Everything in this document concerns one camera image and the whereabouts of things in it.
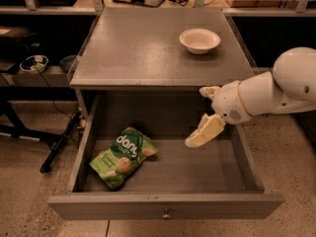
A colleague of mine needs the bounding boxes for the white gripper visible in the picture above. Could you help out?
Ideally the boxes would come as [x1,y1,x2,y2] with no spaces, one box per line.
[185,81,252,148]

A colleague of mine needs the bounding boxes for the black stand legs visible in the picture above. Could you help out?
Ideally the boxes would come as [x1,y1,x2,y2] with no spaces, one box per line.
[0,100,81,173]

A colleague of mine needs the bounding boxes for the white paper bowl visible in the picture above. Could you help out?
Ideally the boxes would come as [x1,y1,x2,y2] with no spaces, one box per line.
[179,29,221,54]

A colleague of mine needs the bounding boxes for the metal drawer knob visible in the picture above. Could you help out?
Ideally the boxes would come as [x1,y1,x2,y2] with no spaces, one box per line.
[162,207,172,220]

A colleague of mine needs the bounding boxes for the dark small bowl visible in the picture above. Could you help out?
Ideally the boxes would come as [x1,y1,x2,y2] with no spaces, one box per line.
[59,55,76,72]

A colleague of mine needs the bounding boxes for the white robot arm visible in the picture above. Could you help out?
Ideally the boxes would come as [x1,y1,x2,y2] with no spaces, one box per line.
[185,47,316,148]

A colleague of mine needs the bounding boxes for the green rice chip bag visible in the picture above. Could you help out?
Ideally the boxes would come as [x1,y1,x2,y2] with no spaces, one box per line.
[90,127,158,190]

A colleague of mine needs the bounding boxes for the grey shelf rack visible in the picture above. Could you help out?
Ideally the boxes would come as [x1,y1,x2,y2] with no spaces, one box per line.
[0,0,316,90]

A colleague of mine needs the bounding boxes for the open grey top drawer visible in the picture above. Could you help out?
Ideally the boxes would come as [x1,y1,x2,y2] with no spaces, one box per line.
[48,92,284,220]

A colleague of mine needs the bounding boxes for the white bowl with cable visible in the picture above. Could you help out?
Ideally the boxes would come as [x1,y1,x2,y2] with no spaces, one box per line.
[20,54,48,73]

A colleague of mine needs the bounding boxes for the grey cabinet counter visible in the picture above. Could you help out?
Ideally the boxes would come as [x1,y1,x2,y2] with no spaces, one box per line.
[70,8,256,115]

